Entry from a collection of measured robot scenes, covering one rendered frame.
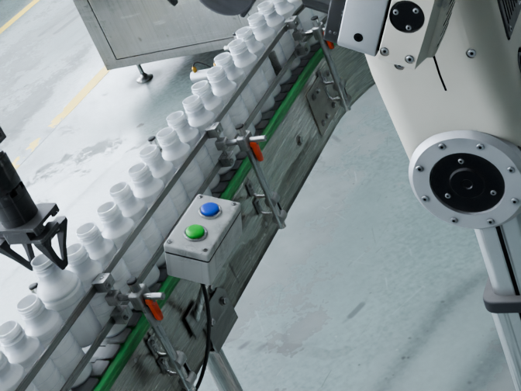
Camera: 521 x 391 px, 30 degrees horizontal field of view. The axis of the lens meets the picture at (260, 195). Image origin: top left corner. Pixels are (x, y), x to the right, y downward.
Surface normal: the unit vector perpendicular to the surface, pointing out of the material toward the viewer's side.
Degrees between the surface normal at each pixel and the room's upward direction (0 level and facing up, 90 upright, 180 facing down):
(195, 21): 90
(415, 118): 101
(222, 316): 90
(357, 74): 90
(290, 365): 0
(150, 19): 91
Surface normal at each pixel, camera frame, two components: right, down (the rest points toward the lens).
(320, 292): -0.35, -0.80
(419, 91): -0.29, 0.73
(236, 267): 0.86, -0.08
